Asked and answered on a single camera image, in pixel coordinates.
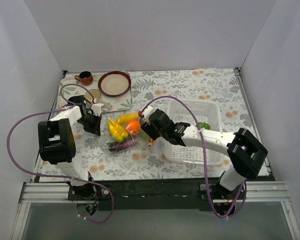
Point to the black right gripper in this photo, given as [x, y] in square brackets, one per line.
[147, 130]

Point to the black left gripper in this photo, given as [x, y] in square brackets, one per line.
[92, 122]

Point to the small green fake cucumber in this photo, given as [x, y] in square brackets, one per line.
[144, 136]

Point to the yellow fake banana bunch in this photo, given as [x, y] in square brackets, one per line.
[117, 131]

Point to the orange fake fruit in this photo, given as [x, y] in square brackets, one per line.
[133, 127]

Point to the clear zip top bag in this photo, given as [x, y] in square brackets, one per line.
[141, 121]

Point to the green fake bell pepper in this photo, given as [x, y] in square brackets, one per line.
[204, 125]

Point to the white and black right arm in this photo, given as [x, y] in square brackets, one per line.
[245, 151]

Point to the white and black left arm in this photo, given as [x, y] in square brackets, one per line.
[57, 143]

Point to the cream enamel mug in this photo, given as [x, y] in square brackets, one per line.
[93, 94]

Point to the floral table mat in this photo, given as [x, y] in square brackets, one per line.
[218, 85]

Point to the red rimmed beige plate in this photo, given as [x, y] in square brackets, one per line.
[114, 83]

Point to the white perforated plastic basket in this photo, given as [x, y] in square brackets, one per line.
[184, 111]

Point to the floral serving tray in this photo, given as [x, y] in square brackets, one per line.
[69, 87]

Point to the brown ceramic cup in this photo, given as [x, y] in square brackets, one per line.
[86, 78]

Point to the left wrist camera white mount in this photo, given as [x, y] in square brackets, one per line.
[96, 107]

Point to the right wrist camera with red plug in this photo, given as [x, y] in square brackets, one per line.
[146, 113]

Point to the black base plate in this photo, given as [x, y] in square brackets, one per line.
[159, 194]

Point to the aluminium frame rail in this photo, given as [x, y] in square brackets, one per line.
[256, 191]

